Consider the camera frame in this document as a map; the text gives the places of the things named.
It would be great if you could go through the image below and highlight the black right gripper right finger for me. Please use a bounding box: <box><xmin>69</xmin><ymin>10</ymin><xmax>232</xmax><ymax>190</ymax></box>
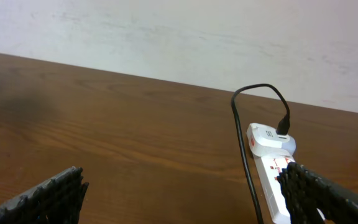
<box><xmin>277</xmin><ymin>162</ymin><xmax>358</xmax><ymax>224</ymax></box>

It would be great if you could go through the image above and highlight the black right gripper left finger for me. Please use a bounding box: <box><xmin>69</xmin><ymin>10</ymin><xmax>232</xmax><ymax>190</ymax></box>
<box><xmin>0</xmin><ymin>166</ymin><xmax>89</xmax><ymax>224</ymax></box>

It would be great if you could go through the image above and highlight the white USB charger adapter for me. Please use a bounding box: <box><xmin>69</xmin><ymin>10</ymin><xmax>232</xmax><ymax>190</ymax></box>
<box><xmin>247</xmin><ymin>123</ymin><xmax>296</xmax><ymax>158</ymax></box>

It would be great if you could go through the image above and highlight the white power strip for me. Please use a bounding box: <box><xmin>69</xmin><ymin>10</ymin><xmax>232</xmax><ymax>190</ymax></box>
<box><xmin>253</xmin><ymin>154</ymin><xmax>326</xmax><ymax>224</ymax></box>

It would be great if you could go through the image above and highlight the black charging cable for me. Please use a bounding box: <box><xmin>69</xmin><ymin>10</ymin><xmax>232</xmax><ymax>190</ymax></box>
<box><xmin>230</xmin><ymin>83</ymin><xmax>291</xmax><ymax>224</ymax></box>

